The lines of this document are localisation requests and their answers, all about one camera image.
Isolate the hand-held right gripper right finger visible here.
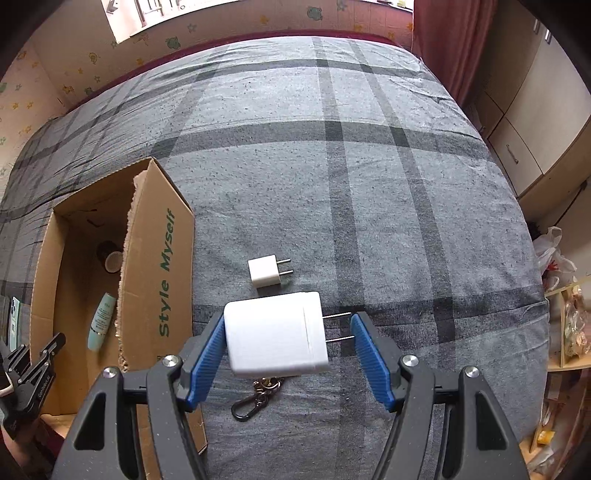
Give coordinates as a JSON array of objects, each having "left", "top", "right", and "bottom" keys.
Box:
[{"left": 349, "top": 311, "right": 532, "bottom": 480}]

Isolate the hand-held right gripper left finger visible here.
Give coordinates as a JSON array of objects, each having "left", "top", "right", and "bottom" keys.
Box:
[{"left": 51, "top": 310, "right": 227, "bottom": 480}]

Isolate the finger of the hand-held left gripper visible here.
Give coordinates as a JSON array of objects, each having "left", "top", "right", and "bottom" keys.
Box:
[{"left": 0, "top": 332, "right": 66, "bottom": 428}]

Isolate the large white charger plug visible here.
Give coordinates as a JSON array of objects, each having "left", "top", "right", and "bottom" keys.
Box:
[{"left": 223, "top": 292, "right": 352, "bottom": 379}]

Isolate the brown cardboard box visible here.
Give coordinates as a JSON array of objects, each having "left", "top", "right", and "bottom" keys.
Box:
[{"left": 28, "top": 157, "right": 209, "bottom": 480}]

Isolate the mint green smartphone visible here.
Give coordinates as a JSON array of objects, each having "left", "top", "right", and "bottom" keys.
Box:
[{"left": 7, "top": 295, "right": 24, "bottom": 352}]

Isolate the teal lotion bottle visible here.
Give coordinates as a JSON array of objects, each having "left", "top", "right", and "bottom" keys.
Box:
[{"left": 88, "top": 293, "right": 116, "bottom": 352}]

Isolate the small white charger plug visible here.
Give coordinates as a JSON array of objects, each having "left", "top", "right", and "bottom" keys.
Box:
[{"left": 248, "top": 255, "right": 293, "bottom": 291}]

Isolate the black jar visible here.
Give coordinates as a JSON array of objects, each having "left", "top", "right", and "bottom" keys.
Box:
[{"left": 96, "top": 240, "right": 124, "bottom": 274}]

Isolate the grey plaid blanket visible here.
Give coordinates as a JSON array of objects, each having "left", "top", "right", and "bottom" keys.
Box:
[{"left": 0, "top": 36, "right": 550, "bottom": 480}]

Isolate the wooden shelf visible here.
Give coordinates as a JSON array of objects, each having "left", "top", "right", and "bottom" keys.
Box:
[{"left": 517, "top": 277, "right": 591, "bottom": 480}]

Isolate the clear snack bag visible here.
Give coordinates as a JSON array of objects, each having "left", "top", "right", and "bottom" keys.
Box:
[{"left": 563, "top": 295, "right": 591, "bottom": 358}]

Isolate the white plastic bag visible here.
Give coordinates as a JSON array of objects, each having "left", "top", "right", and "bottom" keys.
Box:
[{"left": 533, "top": 226, "right": 578, "bottom": 278}]

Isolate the beige wardrobe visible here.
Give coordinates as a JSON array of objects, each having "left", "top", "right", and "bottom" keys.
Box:
[{"left": 475, "top": 14, "right": 591, "bottom": 222}]

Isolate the red curtain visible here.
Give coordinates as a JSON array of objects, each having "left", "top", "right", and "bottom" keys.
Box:
[{"left": 411, "top": 0, "right": 499, "bottom": 108}]

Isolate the window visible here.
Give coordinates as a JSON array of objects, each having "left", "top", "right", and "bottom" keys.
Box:
[{"left": 102, "top": 0, "right": 416, "bottom": 44}]

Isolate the keychain with black carabiner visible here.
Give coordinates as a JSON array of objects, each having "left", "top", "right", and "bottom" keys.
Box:
[{"left": 231, "top": 376, "right": 286, "bottom": 423}]

